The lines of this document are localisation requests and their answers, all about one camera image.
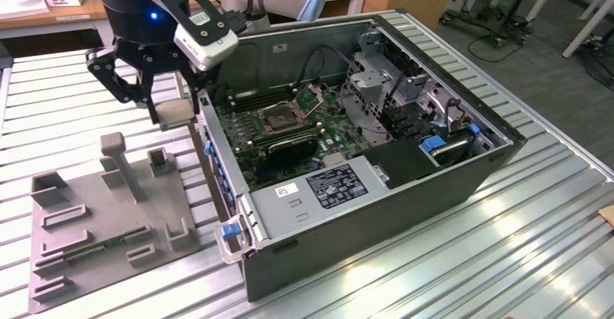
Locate black camera cable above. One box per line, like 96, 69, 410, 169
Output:
223, 0, 257, 34

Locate blue case latch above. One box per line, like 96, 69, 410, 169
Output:
218, 223, 241, 241

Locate black camera bracket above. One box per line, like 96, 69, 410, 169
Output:
142, 0, 227, 47

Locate black plastic shroud box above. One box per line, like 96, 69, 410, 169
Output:
362, 141, 446, 190

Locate white table legs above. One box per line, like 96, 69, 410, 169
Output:
561, 0, 614, 60

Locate metal socket cover frame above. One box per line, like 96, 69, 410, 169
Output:
291, 83, 330, 117

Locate black wheeled cart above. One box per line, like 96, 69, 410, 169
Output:
441, 0, 534, 50

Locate black floor cable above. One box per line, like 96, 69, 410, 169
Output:
467, 34, 523, 63

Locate brown cardboard piece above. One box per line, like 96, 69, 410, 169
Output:
597, 203, 614, 232

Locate green motherboard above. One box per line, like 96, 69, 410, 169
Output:
214, 83, 385, 187

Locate grey power supply unit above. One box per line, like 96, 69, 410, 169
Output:
242, 153, 390, 248

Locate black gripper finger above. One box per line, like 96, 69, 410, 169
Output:
86, 47, 164, 126
167, 51, 208, 115

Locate green RAM stick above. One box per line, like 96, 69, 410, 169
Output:
64, 234, 128, 262

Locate CPU socket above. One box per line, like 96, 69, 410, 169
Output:
258, 105, 309, 133

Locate grey plastic parts rack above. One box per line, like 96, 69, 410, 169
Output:
27, 131, 203, 315

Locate silver square CPU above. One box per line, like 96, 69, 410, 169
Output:
156, 98, 199, 130

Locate black internal case cable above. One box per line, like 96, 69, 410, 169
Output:
295, 47, 359, 86

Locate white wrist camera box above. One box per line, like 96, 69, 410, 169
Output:
172, 24, 241, 72

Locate silver drive cage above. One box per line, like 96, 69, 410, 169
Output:
343, 51, 409, 142

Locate white round dish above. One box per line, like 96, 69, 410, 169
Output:
0, 0, 50, 15

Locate black open PC case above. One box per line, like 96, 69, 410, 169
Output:
167, 9, 527, 302

